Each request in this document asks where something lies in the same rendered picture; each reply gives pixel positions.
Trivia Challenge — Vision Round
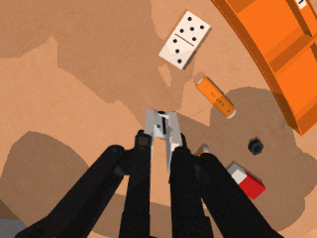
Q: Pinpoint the white domino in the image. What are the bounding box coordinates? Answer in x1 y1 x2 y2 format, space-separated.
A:
158 11 210 69

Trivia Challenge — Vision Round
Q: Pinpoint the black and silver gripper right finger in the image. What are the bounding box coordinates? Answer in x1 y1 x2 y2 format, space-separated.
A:
165 111 284 238

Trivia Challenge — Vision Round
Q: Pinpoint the orange three-compartment bin rack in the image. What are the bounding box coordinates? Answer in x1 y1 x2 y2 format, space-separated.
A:
210 0 317 137

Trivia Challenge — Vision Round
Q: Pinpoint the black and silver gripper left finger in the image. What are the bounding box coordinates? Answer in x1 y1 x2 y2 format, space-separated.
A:
15 109 155 238

